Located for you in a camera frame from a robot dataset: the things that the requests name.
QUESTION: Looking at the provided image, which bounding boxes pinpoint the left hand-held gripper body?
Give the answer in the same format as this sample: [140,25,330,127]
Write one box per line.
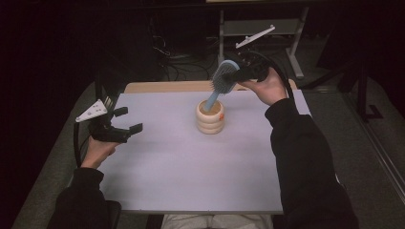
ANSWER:
[75,98,132,144]

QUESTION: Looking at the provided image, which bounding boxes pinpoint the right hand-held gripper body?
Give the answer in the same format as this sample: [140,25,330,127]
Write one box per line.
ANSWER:
[233,24,277,83]

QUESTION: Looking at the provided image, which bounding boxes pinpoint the blue hairbrush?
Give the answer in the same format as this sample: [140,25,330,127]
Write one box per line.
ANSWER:
[202,59,241,113]

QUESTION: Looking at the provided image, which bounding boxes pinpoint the cream ringed cup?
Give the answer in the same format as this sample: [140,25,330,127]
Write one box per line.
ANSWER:
[195,98,225,135]

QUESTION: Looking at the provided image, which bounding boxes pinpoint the person's left hand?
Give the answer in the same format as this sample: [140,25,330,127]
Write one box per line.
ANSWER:
[80,135,121,170]

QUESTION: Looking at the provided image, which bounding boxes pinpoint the person's right hand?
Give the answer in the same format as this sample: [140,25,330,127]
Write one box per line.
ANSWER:
[240,66,289,107]

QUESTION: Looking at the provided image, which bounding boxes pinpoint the black metal stand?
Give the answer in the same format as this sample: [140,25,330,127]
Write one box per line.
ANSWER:
[85,52,132,128]
[300,58,385,123]

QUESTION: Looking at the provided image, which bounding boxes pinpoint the white table mat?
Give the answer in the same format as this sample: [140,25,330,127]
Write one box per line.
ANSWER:
[98,89,312,213]

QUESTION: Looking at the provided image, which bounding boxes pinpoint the person's light pants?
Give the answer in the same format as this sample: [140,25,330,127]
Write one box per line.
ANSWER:
[160,213,275,229]

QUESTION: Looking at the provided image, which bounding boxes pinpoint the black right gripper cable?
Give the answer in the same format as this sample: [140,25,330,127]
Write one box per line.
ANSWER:
[249,50,296,100]

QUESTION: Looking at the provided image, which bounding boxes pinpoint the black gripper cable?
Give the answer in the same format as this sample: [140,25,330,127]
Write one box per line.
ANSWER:
[249,50,296,100]
[73,121,92,169]

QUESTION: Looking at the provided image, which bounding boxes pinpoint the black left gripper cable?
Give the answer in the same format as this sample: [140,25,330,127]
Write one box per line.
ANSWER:
[73,121,92,169]

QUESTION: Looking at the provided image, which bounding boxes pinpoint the black floor cables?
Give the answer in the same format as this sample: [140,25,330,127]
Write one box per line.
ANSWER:
[151,31,243,81]

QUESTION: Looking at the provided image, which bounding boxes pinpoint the white metal desk frame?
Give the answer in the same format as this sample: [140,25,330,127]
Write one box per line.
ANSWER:
[217,6,310,80]

